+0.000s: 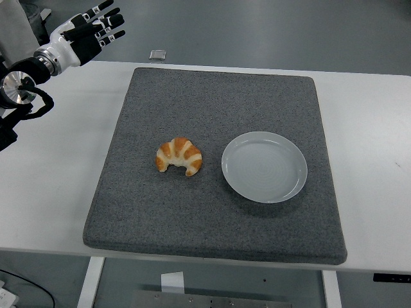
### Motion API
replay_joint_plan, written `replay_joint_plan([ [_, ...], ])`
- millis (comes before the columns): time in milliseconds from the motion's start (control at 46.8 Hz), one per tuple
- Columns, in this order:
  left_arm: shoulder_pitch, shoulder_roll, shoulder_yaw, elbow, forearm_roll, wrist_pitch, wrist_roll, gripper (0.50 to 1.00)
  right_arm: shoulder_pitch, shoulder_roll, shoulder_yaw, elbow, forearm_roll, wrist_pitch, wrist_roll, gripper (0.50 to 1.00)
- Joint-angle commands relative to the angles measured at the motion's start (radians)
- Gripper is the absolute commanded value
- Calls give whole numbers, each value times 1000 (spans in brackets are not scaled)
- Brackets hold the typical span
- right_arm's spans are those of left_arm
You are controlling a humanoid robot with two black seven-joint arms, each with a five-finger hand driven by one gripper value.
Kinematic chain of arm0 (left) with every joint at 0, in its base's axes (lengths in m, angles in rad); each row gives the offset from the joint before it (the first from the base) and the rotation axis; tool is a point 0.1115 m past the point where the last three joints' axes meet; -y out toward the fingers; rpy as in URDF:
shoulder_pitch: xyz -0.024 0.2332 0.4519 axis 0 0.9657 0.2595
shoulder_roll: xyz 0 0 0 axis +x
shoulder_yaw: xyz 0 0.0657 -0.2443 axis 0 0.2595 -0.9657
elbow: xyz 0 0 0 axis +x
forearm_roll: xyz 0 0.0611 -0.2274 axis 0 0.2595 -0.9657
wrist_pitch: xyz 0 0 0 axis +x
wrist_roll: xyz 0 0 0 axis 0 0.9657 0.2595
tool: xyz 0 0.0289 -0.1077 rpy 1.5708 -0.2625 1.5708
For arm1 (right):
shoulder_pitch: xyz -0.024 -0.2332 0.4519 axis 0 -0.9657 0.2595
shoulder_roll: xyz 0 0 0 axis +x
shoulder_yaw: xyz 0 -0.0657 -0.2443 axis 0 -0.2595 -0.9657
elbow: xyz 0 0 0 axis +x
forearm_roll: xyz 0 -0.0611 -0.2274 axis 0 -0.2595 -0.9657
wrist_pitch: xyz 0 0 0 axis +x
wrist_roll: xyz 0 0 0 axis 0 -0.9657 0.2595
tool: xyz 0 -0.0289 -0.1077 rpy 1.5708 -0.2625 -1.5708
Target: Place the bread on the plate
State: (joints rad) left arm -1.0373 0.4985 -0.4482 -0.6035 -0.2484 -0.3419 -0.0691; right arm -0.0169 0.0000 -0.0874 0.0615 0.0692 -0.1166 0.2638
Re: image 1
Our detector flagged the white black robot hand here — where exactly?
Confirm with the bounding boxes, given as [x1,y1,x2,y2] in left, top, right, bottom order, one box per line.
[48,0,127,69]

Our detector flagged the golden striped croissant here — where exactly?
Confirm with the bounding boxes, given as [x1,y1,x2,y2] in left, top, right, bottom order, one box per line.
[155,137,204,177]

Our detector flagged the pale grey round plate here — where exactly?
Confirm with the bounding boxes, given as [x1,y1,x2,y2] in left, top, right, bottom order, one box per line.
[220,131,308,204]

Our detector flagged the person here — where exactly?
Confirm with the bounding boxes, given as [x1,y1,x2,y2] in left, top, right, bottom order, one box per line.
[0,0,42,64]

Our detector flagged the grey speckled square mat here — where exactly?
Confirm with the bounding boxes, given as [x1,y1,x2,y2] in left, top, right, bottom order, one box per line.
[82,67,348,266]

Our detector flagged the white table leg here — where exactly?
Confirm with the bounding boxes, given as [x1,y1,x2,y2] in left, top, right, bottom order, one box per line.
[322,270,343,308]
[76,256,105,308]

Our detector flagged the white power strip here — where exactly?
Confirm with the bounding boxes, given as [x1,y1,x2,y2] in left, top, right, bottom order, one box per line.
[0,280,19,308]

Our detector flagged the black table control panel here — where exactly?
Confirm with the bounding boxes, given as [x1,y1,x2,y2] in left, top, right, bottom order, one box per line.
[372,273,411,283]

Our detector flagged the black floor cable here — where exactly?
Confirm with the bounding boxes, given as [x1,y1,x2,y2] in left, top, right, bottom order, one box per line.
[0,268,56,308]

